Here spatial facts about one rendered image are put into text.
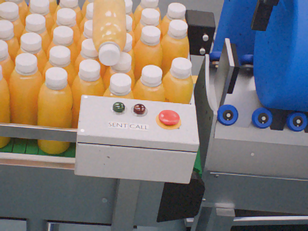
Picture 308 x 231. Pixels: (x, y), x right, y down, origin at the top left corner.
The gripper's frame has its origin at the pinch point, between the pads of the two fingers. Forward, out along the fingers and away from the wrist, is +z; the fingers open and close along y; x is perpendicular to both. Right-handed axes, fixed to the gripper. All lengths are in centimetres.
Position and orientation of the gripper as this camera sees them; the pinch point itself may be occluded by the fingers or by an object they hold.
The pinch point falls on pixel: (262, 13)
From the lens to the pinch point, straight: 123.3
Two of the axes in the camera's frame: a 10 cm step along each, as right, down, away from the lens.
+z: -1.3, 7.4, 6.6
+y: 0.2, 6.6, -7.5
